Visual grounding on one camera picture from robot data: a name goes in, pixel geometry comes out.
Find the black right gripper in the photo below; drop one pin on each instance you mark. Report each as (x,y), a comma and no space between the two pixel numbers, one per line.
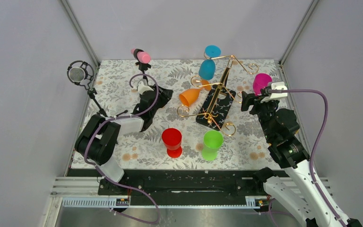
(254,102)

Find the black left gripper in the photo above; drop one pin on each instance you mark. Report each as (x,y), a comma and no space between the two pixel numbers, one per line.
(165,95)

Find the orange plastic wine glass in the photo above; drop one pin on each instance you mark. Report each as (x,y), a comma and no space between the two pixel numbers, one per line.
(189,96)

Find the red plastic wine glass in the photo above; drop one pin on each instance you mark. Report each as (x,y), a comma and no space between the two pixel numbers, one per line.
(172,139)

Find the blue plastic wine glass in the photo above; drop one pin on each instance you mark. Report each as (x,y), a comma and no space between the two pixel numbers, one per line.
(208,66)

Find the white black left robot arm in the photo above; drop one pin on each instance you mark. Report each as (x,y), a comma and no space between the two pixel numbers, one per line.
(99,137)

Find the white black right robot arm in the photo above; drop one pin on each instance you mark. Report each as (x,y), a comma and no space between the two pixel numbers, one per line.
(314,207)

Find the magenta plastic wine glass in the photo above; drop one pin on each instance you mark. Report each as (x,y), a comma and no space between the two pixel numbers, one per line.
(261,81)

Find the green plastic wine glass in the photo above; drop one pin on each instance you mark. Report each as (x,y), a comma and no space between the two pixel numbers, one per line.
(212,142)

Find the pink microphone on black stand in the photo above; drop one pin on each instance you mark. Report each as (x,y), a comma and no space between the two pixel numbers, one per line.
(143,59)

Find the floral patterned table cloth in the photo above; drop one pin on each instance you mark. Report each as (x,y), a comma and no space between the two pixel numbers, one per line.
(245,149)

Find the grey studio microphone on stand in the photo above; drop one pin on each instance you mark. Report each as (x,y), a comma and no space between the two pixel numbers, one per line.
(82,74)

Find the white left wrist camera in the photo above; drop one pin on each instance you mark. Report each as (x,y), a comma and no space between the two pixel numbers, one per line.
(142,87)

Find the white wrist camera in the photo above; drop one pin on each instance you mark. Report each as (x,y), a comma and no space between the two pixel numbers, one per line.
(142,87)
(274,91)

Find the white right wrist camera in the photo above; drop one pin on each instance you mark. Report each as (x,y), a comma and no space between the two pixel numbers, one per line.
(274,91)

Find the gold wire wine glass rack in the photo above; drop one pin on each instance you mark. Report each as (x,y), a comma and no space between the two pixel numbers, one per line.
(219,100)

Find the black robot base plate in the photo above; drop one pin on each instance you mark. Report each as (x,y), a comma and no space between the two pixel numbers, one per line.
(186,187)

